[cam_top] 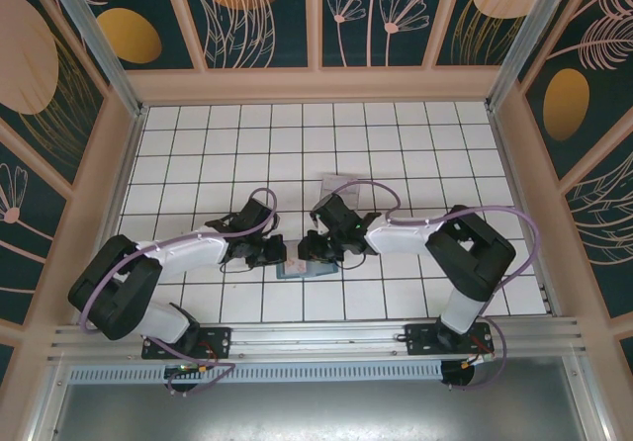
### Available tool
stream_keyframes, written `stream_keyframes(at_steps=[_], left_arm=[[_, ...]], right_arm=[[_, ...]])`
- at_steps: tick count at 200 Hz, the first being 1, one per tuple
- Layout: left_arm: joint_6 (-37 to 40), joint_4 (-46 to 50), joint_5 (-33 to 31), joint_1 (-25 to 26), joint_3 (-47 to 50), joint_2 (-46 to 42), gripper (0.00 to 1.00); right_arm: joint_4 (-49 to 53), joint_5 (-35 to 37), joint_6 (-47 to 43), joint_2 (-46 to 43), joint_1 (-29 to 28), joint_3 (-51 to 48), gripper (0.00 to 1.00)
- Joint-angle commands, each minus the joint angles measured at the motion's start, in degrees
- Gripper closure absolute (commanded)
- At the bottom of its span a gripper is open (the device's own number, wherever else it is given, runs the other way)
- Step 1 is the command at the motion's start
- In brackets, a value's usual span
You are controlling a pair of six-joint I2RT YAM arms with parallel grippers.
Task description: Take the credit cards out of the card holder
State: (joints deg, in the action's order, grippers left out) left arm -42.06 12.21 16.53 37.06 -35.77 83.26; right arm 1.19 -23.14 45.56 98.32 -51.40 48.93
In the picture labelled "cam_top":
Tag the teal leather card holder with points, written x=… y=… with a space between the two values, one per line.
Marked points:
x=316 y=273

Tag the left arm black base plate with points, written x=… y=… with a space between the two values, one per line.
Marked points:
x=217 y=342

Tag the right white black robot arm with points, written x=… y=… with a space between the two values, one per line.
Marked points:
x=400 y=236

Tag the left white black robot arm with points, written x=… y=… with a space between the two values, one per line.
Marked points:
x=183 y=250

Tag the white VIP card red print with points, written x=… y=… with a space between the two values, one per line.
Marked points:
x=297 y=265

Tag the aluminium frame post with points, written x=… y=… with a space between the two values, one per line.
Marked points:
x=533 y=40
x=99 y=40

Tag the aluminium side rail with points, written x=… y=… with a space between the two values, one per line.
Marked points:
x=113 y=213

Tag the clear acrylic card stand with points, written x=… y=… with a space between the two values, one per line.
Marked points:
x=352 y=199

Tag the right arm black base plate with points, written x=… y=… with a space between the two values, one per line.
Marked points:
x=420 y=342

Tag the grey metal sheet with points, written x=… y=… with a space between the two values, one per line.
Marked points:
x=316 y=411

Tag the aluminium mounting rail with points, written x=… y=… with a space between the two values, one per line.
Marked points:
x=316 y=339

